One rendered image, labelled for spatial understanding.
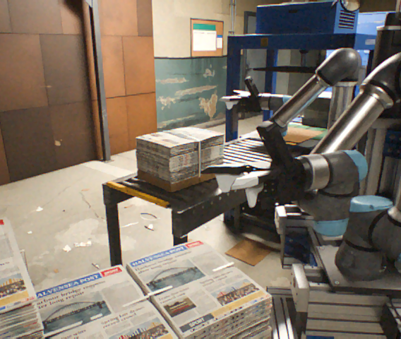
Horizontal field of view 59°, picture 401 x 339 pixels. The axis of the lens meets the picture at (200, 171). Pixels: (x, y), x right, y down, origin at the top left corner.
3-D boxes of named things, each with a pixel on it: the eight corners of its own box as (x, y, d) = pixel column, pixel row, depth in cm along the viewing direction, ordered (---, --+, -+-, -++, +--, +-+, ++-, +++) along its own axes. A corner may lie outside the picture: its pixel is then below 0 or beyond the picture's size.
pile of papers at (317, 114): (332, 128, 310) (335, 97, 301) (300, 123, 328) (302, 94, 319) (346, 121, 337) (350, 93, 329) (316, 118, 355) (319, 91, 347)
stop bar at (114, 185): (166, 209, 156) (166, 205, 155) (105, 186, 182) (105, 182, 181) (171, 207, 158) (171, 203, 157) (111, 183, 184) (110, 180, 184)
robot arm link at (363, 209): (364, 226, 117) (370, 187, 112) (399, 246, 105) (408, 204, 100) (334, 232, 113) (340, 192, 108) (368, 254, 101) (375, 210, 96)
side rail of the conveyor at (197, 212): (180, 239, 156) (180, 213, 152) (171, 234, 159) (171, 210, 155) (309, 164, 253) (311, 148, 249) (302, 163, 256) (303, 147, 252)
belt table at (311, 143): (315, 163, 249) (318, 149, 246) (238, 147, 289) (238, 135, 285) (349, 143, 300) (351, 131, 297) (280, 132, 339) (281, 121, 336)
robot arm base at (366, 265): (375, 253, 119) (380, 227, 116) (394, 281, 105) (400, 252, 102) (329, 251, 120) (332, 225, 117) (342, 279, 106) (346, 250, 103)
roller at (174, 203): (183, 216, 161) (182, 205, 159) (117, 190, 189) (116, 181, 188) (190, 212, 165) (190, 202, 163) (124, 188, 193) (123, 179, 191)
